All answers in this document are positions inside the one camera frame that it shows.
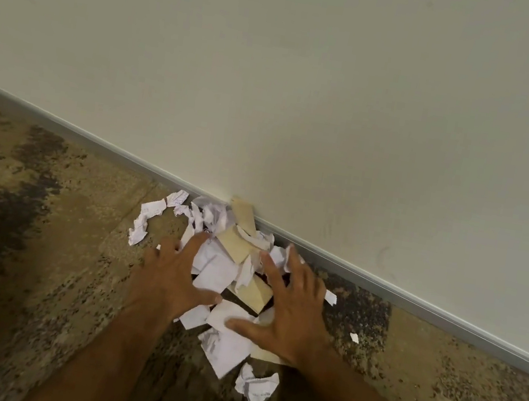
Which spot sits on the person's right hand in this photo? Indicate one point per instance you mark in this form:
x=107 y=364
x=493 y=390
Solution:
x=298 y=318

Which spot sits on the person's left hand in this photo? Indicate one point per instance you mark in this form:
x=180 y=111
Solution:
x=161 y=286

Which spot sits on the person's left thumb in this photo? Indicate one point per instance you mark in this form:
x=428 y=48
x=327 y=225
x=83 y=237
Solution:
x=203 y=300

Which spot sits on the person's right middle finger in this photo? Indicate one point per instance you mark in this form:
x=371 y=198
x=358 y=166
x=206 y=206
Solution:
x=293 y=262

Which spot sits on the person's right thumb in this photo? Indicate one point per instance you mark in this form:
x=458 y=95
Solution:
x=246 y=328

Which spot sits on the person's left forearm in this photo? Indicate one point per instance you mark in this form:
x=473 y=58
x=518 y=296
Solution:
x=108 y=363

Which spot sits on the beige cardboard piece dark edge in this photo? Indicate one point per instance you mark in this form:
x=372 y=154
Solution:
x=256 y=297

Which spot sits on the pile of white paper scraps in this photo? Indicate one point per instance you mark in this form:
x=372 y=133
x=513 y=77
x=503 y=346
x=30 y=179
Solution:
x=221 y=271

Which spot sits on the flat beige cardboard piece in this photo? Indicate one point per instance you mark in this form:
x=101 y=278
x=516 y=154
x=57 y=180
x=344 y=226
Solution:
x=267 y=356

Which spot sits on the small white paper scrap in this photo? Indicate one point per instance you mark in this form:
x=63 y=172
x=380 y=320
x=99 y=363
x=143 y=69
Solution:
x=330 y=297

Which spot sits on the crumpled white paper ball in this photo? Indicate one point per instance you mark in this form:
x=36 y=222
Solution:
x=256 y=384

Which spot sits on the square beige cardboard piece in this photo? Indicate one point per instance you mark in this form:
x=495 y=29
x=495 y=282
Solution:
x=233 y=249

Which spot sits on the tall beige cardboard piece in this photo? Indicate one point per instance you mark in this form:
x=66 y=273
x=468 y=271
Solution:
x=244 y=214

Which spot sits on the grey metal baseboard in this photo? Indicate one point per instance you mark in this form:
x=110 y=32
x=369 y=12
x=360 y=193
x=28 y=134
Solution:
x=381 y=284

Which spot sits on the tiny white paper scrap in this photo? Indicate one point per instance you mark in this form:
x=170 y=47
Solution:
x=354 y=337

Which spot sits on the long crumpled white paper strip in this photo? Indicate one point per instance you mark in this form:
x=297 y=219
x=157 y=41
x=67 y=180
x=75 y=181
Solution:
x=146 y=221

